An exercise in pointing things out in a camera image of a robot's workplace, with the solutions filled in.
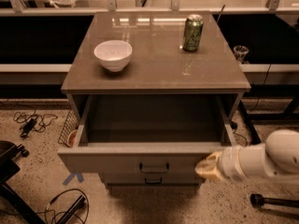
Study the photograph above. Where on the black top drawer handle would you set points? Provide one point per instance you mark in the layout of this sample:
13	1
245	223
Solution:
153	170

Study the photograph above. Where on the clear glass cup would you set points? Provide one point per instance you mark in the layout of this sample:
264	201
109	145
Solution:
240	52

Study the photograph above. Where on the black drawer handle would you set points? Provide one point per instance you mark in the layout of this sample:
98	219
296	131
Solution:
153	170
153	181

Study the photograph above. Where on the grey top drawer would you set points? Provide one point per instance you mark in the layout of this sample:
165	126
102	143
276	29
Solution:
117	132

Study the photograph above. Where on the grey drawer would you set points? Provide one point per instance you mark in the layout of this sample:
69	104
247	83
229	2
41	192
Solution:
137	179
117	132

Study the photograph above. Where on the black metal stand leg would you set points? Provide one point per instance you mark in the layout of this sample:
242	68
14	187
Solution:
255	139

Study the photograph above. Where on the green soda can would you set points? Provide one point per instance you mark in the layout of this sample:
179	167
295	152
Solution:
192	32

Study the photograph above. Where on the blue tape cross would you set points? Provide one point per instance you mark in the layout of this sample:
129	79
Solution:
78	176

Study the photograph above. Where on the black power adapter with cable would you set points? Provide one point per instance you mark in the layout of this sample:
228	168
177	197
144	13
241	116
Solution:
31	121

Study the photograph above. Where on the foam gripper body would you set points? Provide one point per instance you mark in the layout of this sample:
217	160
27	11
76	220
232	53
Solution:
230	163

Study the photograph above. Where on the black tube with cable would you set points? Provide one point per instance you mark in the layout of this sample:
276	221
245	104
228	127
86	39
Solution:
79	208

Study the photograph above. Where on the black cylinder bar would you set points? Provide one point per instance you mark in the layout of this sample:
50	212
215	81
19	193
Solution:
258	200

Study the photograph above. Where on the black lower drawer handle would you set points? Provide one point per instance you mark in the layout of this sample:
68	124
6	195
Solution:
153	181

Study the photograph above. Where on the white ceramic bowl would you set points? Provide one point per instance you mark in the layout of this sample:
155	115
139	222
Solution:
113	55

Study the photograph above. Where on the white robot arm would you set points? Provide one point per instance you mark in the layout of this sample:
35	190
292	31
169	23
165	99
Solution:
277	159

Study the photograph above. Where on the wire mesh basket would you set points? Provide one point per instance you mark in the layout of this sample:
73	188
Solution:
68	131

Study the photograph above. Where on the black office chair base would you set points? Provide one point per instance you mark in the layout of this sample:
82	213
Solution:
8	168

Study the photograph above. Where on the grey lower drawer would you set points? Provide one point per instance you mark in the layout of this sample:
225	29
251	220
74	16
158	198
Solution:
137	179

